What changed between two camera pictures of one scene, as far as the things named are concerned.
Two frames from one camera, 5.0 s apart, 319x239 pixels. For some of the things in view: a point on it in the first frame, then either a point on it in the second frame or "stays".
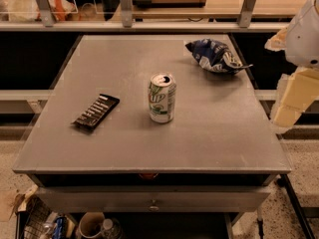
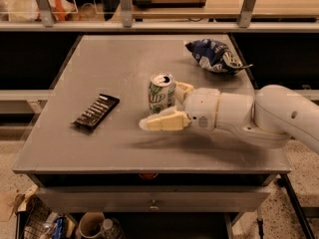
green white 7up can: x=161 y=93 stays
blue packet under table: x=60 y=228 stays
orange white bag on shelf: x=25 y=6 stays
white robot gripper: x=305 y=42 → x=201 y=108
